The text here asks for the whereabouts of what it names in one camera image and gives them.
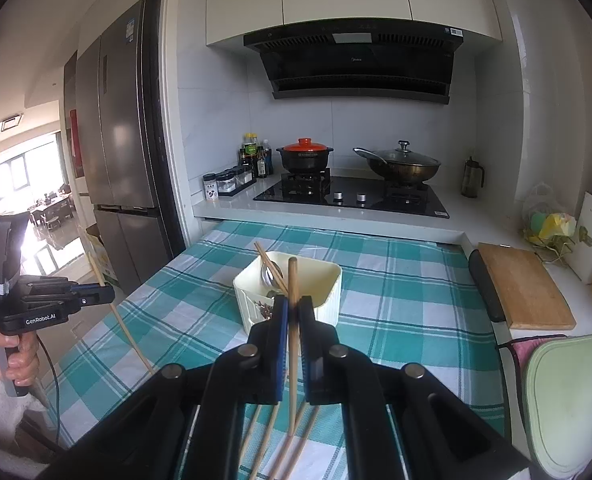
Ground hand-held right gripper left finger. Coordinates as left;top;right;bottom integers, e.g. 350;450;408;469
38;294;291;480

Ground sauce bottle white label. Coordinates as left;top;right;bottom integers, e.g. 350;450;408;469
257;140;273;179

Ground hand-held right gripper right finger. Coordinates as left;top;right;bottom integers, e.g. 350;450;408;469
297;295;531;480

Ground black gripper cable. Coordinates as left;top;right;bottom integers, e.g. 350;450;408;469
35;337;63;448

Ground dark metal wok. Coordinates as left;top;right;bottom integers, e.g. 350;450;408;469
353;147;442;183

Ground black clay pot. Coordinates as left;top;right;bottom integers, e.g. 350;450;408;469
276;146;334;177

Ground dark door frame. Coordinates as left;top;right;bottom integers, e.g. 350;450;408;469
143;0;187;263

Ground dining table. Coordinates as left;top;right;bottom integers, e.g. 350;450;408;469
28;195;74;228

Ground glass wok lid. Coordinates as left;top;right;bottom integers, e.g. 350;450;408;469
365;141;439;168

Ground black range hood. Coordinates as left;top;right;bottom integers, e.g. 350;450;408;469
243;20;464;106

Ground grey steel refrigerator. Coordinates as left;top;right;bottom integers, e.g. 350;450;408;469
76;0;174;291

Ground sauce bottle green label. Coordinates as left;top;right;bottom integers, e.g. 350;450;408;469
240;133;258;170

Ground pink cloth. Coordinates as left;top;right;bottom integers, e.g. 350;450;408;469
496;334;569;362

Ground metal spoon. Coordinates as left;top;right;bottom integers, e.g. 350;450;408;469
260;261;283;295

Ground teal checked tablecloth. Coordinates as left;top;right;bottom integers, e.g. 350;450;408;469
43;220;507;480

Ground yellow green plastic bags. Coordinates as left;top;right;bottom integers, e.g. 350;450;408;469
521;182;592;262

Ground person's left hand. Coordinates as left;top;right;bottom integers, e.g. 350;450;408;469
0;332;40;386

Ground light green cutting board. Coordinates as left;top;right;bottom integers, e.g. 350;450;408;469
521;334;592;480

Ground black glass gas hob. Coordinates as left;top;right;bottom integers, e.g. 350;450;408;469
253;170;450;219

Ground red pot lid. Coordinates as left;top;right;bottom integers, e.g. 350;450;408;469
282;137;329;153

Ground dark glass pitcher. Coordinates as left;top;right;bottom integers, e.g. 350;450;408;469
461;156;487;198

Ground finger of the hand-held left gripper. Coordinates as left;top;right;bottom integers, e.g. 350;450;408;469
18;276;116;310

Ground cream ribbed utensil holder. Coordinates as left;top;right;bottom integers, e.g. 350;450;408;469
233;251;343;336

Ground wooden cutting board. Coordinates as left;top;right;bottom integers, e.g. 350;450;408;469
477;242;577;331

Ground cardboard box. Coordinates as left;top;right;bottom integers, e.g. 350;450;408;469
86;232;119;286

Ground condiment bottles and jars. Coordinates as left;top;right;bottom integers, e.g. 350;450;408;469
216;164;257;197

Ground red hanging cloth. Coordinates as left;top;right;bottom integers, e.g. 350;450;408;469
70;110;80;177

